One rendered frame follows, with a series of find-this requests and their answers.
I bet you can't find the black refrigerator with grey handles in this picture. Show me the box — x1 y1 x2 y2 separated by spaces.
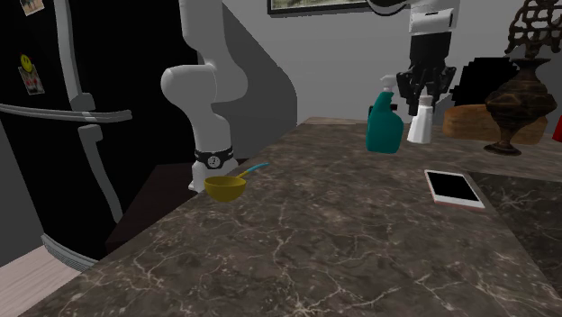
0 0 200 272

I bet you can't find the framed wall picture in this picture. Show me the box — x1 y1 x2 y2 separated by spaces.
267 0 376 18

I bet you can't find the brown bread loaf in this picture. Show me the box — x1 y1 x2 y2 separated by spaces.
441 104 549 146

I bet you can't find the teal spray bottle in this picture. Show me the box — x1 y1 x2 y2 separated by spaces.
365 74 405 155

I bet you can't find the yellow ladle with blue handle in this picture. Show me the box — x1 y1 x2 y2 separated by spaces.
203 162 271 204

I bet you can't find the white tablet with black screen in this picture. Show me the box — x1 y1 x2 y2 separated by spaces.
423 168 486 211

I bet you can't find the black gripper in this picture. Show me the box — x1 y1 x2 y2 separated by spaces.
395 32 457 117

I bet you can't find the white bottle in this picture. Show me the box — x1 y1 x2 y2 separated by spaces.
406 86 434 145

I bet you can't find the dark brown lattice vase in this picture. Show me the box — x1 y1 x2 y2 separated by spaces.
484 0 562 158

